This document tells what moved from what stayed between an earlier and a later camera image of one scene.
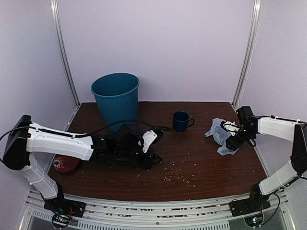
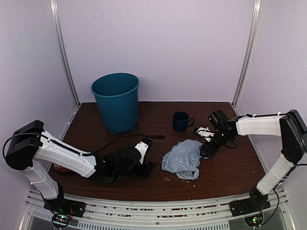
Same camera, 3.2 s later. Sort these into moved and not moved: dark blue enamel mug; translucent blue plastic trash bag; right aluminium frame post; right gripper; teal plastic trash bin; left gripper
Moved: translucent blue plastic trash bag; right gripper; left gripper
Not moved: teal plastic trash bin; right aluminium frame post; dark blue enamel mug
